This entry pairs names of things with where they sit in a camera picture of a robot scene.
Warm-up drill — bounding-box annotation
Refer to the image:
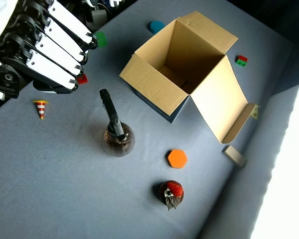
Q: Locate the grey table cloth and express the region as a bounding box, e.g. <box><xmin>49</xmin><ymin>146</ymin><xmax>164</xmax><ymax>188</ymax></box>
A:
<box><xmin>0</xmin><ymin>0</ymin><xmax>299</xmax><ymax>239</ymax></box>

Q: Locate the orange hexagon block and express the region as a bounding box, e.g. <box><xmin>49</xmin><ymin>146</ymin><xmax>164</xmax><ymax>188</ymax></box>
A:
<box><xmin>167</xmin><ymin>149</ymin><xmax>188</xmax><ymax>169</ymax></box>

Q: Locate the beige wooden block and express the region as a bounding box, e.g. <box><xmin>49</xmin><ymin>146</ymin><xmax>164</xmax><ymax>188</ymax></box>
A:
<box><xmin>223</xmin><ymin>145</ymin><xmax>247</xmax><ymax>168</ymax></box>

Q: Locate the red and green toy brick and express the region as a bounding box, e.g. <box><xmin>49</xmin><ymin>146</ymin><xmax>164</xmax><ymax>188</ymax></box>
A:
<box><xmin>235</xmin><ymin>55</ymin><xmax>248</xmax><ymax>67</ymax></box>

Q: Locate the teal rounded block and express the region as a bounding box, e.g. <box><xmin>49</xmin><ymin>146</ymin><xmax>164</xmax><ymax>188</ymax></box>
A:
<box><xmin>149</xmin><ymin>20</ymin><xmax>166</xmax><ymax>35</ymax></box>

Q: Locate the brown sprayer bottle black nozzle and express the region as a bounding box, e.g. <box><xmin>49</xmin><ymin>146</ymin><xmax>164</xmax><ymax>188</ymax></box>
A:
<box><xmin>99</xmin><ymin>88</ymin><xmax>136</xmax><ymax>157</ymax></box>

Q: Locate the open cardboard box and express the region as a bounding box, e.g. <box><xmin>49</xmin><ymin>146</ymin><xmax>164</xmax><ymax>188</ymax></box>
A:
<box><xmin>119</xmin><ymin>10</ymin><xmax>256</xmax><ymax>144</ymax></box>

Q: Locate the green block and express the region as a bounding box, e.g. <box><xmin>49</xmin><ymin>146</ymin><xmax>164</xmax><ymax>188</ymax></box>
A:
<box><xmin>94</xmin><ymin>31</ymin><xmax>108</xmax><ymax>48</ymax></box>

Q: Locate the grey plastic mount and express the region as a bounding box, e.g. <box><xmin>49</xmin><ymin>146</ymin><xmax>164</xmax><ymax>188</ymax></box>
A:
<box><xmin>86</xmin><ymin>6</ymin><xmax>108</xmax><ymax>32</ymax></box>

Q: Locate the pale yellow triangle piece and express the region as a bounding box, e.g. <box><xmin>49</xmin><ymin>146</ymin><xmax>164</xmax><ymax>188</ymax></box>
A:
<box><xmin>251</xmin><ymin>104</ymin><xmax>260</xmax><ymax>120</ymax></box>

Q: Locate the striped toy traffic cone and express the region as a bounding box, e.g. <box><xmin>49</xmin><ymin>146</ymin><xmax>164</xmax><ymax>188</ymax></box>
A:
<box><xmin>31</xmin><ymin>99</ymin><xmax>49</xmax><ymax>120</ymax></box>

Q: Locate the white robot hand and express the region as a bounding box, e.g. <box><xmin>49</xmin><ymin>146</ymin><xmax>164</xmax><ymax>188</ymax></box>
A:
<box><xmin>0</xmin><ymin>0</ymin><xmax>98</xmax><ymax>95</ymax></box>

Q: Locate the toy chocolate strawberry cake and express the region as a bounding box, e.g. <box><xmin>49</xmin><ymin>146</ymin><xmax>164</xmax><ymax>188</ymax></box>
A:
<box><xmin>158</xmin><ymin>180</ymin><xmax>184</xmax><ymax>212</ymax></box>

